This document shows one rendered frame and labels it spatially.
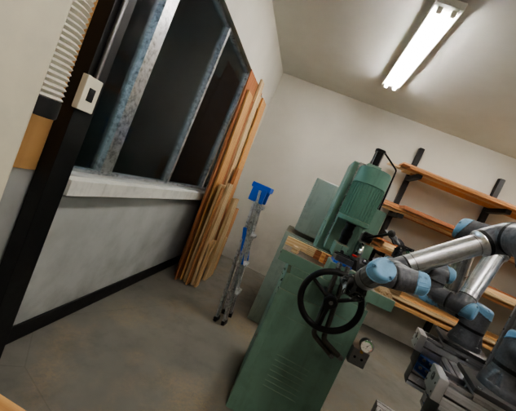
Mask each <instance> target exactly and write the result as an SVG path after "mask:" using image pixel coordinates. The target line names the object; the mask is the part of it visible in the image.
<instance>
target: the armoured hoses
mask: <svg viewBox="0 0 516 411"><path fill-rule="evenodd" d="M341 268H342V263H339V262H337V266H336V268H335V269H339V270H341ZM350 269H351V268H350V267H348V266H346V267H345V270H344V272H346V273H348V274H349V272H350ZM337 277H338V276H335V275H333V276H332V279H331V281H330V283H329V287H328V289H327V292H326V293H332V291H333V287H334V286H335V283H336V280H337ZM341 293H342V284H341V282H340V284H339V287H338V290H337V293H336V297H337V299H338V298H340V297H341ZM321 304H322V305H321V307H320V310H319V312H318V316H317V317H316V319H315V322H316V323H317V324H318V323H319V321H320V318H321V316H322V314H323V312H324V309H325V305H324V300H323V302H322V303H321ZM336 310H337V308H335V309H332V310H330V313H329V317H328V319H327V321H326V324H325V327H330V325H331V323H332V321H333V317H334V314H335V312H336ZM316 331H317V330H315V329H312V331H311V335H312V337H313V339H314V340H315V341H316V342H317V343H318V344H319V345H320V347H321V348H322V349H323V350H324V352H325V353H326V354H327V355H328V357H329V358H330V359H333V358H334V356H336V358H337V359H338V360H339V361H342V360H343V356H342V355H341V354H340V353H339V352H338V351H337V350H336V349H335V347H334V346H333V345H332V344H331V343H330V342H329V341H328V339H327V335H328V334H324V333H322V337H321V339H322V340H321V339H320V338H319V336H318V335H317V332H316Z"/></svg>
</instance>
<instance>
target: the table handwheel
mask: <svg viewBox="0 0 516 411"><path fill-rule="evenodd" d="M346 274H347V275H348V273H346V272H344V271H342V270H339V269H335V268H323V269H320V270H317V271H315V272H313V273H311V274H310V275H309V276H307V277H306V278H305V280H304V281H303V282H302V283H301V285H300V287H299V290H298V309H299V311H300V313H301V315H302V318H303V319H304V321H305V322H306V323H307V324H308V325H309V326H310V327H312V328H313V329H315V330H317V331H319V332H321V333H324V334H342V333H345V332H346V331H348V330H350V329H352V328H353V327H355V326H356V325H357V324H358V323H359V321H360V319H361V317H362V315H363V314H364V308H365V300H364V301H363V302H361V303H358V308H357V311H356V313H355V315H354V317H353V318H352V319H351V320H350V321H349V322H348V323H346V324H345V325H342V326H339V327H333V328H331V327H325V326H323V325H322V323H323V321H324V318H325V317H326V315H327V313H328V311H329V309H330V310H332V309H335V308H336V307H337V305H338V303H347V302H358V301H359V300H358V301H354V300H352V299H349V298H338V299H337V297H336V296H335V295H334V294H333V293H326V292H327V289H328V287H326V286H325V287H324V288H323V287H322V286H321V284H320V283H319V282H318V281H317V279H316V278H317V277H319V276H323V275H335V276H345V275H346ZM312 281H314V282H315V283H316V285H317V286H318V287H319V289H320V291H321V292H322V294H323V295H324V299H323V300H324V305H325V309H324V312H323V314H322V316H321V318H320V321H319V323H318V324H317V323H316V322H314V321H313V320H312V319H311V318H310V317H309V315H308V314H307V311H306V309H305V307H304V302H303V297H304V293H305V290H306V288H307V286H308V285H309V284H310V283H311V282H312Z"/></svg>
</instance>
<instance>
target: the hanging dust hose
mask: <svg viewBox="0 0 516 411"><path fill-rule="evenodd" d="M94 2H96V0H73V4H72V6H71V8H70V11H69V13H68V17H67V19H66V21H65V24H64V28H63V30H62V33H61V35H60V39H59V41H58V44H57V47H56V48H55V53H54V55H53V57H52V60H51V63H50V66H49V69H48V71H47V73H46V77H45V80H44V82H43V84H42V89H41V90H40V93H39V96H38V98H37V102H36V104H35V106H34V109H33V114H36V115H38V116H40V117H44V118H47V119H51V120H53V121H54V120H56V119H57V117H58V115H59V112H60V109H61V106H62V104H61V103H62V102H63V100H62V99H61V98H63V97H65V96H64V95H63V94H62V93H61V92H67V91H66V90H65V89H64V87H68V85H67V84H66V83H65V82H70V81H69V79H68V78H67V77H71V76H72V75H71V74H70V73H69V72H72V71H73V69H72V68H71V67H70V66H75V64H74V63H73V61H75V60H76V58H75V57H74V55H78V53H77V52H76V51H78V50H80V48H79V47H78V45H81V44H82V43H81V42H80V40H82V39H84V38H83V36H82V34H85V31H84V30H83V29H87V27H86V24H88V23H89V21H88V19H89V18H90V14H89V13H91V12H93V11H92V9H91V8H92V7H94V6H95V5H94Z"/></svg>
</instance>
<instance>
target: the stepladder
mask: <svg viewBox="0 0 516 411"><path fill-rule="evenodd" d="M252 186H253V188H252V190H251V193H250V194H249V198H248V199H250V200H251V201H253V203H252V205H251V208H250V211H249V215H248V218H247V221H246V224H245V227H244V228H243V233H242V236H241V239H240V243H239V245H238V248H237V251H236V255H235V258H234V260H233V263H232V268H231V271H230V273H229V276H228V278H227V283H226V285H225V288H224V291H223V295H222V297H221V300H220V303H219V305H218V310H217V313H216V316H214V319H213V321H215V322H216V321H217V320H219V319H220V312H221V310H222V312H221V313H222V314H224V315H223V320H222V322H221V325H222V326H224V325H225V324H226V323H227V318H228V317H230V318H232V314H233V309H234V306H235V303H236V298H237V296H238V294H239V293H240V292H241V291H242V289H241V288H240V283H241V280H242V276H243V274H244V270H245V268H246V267H247V266H248V265H249V262H248V261H249V251H250V247H251V244H252V241H253V239H254V238H256V237H257V235H256V234H254V233H255V229H256V227H257V223H258V218H259V215H260V211H261V210H264V209H265V207H263V206H262V204H264V205H266V203H267V199H268V197H269V196H270V194H272V193H273V192H274V189H272V188H269V187H267V186H265V185H262V184H260V183H257V182H255V181H253V183H252ZM247 230H248V231H247ZM239 255H240V257H239ZM238 258H239V260H238ZM237 260H238V261H237ZM236 265H237V266H236ZM235 267H236V270H235ZM241 268H242V269H241ZM234 270H235V273H234V276H233V278H232V275H233V272H234ZM231 279H232V283H231V286H230V289H229V290H228V287H229V285H230V282H231ZM237 282H238V284H237ZM227 290H228V292H227ZM226 295H227V298H226ZM233 297H234V298H233ZM225 298H226V301H225V304H224V307H223V303H224V300H225ZM232 300H233V301H232ZM231 306H232V307H231ZM222 307H223V309H222ZM230 308H231V310H230ZM228 314H229V315H228Z"/></svg>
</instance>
